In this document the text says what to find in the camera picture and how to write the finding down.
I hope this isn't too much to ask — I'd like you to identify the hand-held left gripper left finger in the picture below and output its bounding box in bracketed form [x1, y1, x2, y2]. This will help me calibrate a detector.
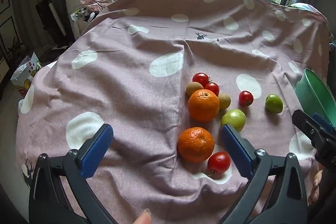
[28, 123, 114, 224]

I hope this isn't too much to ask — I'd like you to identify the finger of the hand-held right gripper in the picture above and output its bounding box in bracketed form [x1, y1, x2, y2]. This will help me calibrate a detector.
[312, 113, 336, 133]
[292, 109, 332, 146]

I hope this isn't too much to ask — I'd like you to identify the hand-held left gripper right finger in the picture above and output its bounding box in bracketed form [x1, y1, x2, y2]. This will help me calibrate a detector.
[221, 124, 308, 224]

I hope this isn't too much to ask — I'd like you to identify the red cherry tomato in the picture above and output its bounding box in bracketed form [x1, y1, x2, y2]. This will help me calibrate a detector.
[239, 91, 254, 107]
[204, 82, 220, 96]
[207, 152, 231, 175]
[192, 72, 210, 86]

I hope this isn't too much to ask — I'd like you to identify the large green fruit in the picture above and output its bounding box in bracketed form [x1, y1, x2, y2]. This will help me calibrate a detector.
[220, 109, 246, 133]

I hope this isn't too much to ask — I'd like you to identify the green plastic bowl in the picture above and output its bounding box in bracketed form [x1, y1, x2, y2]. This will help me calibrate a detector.
[294, 68, 336, 125]

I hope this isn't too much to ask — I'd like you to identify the small green fruit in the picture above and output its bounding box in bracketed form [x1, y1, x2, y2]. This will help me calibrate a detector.
[265, 94, 284, 113]

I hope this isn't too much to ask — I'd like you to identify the small orange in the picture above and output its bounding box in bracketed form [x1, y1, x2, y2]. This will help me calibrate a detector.
[177, 127, 215, 163]

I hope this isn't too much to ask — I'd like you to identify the brown longan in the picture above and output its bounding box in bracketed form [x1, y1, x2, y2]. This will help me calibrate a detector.
[218, 93, 231, 110]
[186, 82, 204, 97]

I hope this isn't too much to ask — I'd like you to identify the large orange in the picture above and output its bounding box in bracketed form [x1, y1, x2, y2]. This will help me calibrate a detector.
[187, 89, 220, 123]

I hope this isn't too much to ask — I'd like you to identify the person's right hand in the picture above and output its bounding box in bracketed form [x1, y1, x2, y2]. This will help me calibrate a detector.
[308, 169, 323, 205]

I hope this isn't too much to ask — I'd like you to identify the person's left hand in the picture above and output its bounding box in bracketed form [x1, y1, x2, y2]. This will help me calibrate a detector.
[132, 208, 152, 224]

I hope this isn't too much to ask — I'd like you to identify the pink polka dot blanket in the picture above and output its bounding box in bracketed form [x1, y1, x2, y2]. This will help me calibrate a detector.
[16, 0, 330, 224]

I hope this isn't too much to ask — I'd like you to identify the printed paper bag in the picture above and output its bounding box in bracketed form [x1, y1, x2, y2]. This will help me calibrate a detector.
[10, 52, 43, 97]

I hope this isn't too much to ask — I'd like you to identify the light blue cloth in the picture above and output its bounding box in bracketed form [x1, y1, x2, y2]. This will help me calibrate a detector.
[286, 2, 324, 15]

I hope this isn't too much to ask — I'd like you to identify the pink clothes pile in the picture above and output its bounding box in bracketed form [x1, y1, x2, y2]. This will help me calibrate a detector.
[80, 0, 115, 12]

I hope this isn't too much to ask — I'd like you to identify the dark wooden cabinet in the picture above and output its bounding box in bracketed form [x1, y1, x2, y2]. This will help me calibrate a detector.
[0, 0, 25, 77]

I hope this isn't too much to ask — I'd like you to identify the white upright board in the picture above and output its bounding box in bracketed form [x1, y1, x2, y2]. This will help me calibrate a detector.
[63, 0, 84, 41]

